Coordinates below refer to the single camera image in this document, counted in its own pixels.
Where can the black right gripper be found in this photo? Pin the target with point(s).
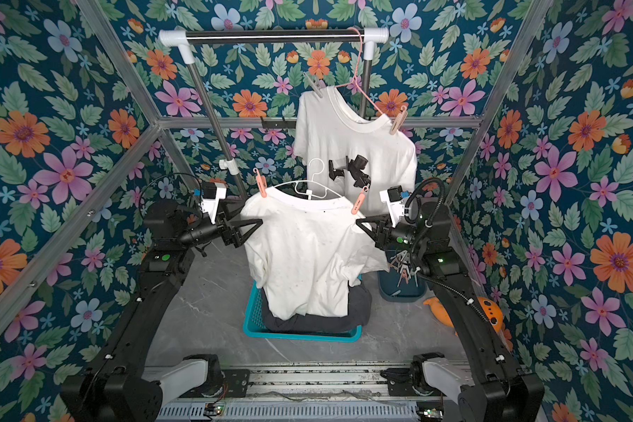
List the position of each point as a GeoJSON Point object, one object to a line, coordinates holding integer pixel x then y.
{"type": "Point", "coordinates": [381, 232]}

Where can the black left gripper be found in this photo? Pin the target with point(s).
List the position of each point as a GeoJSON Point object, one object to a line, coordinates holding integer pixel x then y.
{"type": "Point", "coordinates": [238, 243]}

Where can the pink clothespin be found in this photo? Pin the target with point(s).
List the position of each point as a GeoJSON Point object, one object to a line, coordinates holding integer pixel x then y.
{"type": "Point", "coordinates": [261, 182]}
{"type": "Point", "coordinates": [360, 201]}

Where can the plain white t-shirt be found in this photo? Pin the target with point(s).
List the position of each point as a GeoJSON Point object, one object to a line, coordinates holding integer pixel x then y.
{"type": "Point", "coordinates": [308, 254]}

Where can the white plastic hanger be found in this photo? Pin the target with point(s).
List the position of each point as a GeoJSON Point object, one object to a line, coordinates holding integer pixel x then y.
{"type": "Point", "coordinates": [310, 188]}

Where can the white printed t-shirt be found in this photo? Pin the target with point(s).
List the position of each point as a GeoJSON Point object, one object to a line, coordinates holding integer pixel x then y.
{"type": "Point", "coordinates": [329, 131]}

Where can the beige clothespin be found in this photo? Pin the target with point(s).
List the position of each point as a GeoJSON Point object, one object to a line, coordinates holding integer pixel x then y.
{"type": "Point", "coordinates": [399, 120]}

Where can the pink wire hanger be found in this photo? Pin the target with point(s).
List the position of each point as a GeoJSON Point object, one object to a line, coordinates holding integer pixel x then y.
{"type": "Point", "coordinates": [360, 81]}

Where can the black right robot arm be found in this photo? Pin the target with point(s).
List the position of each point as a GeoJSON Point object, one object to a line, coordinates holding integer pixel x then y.
{"type": "Point", "coordinates": [496, 387]}

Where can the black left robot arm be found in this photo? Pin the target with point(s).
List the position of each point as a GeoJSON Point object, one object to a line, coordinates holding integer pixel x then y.
{"type": "Point", "coordinates": [113, 386]}

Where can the teal clothespin tray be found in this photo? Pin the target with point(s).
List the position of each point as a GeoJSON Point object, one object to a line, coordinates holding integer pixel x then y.
{"type": "Point", "coordinates": [399, 282]}

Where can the teal laundry basket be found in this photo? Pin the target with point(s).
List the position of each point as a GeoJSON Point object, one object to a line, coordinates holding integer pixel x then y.
{"type": "Point", "coordinates": [254, 326]}

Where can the white steel clothes rack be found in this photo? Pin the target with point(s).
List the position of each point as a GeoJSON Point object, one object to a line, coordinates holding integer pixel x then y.
{"type": "Point", "coordinates": [185, 41]}

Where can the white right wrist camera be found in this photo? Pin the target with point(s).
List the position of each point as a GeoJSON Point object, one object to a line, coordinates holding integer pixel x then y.
{"type": "Point", "coordinates": [395, 198]}

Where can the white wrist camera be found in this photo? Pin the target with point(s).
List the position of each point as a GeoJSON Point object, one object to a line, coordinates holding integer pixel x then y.
{"type": "Point", "coordinates": [395, 198]}
{"type": "Point", "coordinates": [210, 195]}

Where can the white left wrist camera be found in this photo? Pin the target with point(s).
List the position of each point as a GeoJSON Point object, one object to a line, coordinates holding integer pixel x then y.
{"type": "Point", "coordinates": [210, 195]}

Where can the black wall hook rail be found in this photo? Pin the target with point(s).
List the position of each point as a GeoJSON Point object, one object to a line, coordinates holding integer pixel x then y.
{"type": "Point", "coordinates": [278, 123]}

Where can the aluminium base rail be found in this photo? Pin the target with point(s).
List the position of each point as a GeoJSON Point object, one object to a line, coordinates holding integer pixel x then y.
{"type": "Point", "coordinates": [340, 391]}

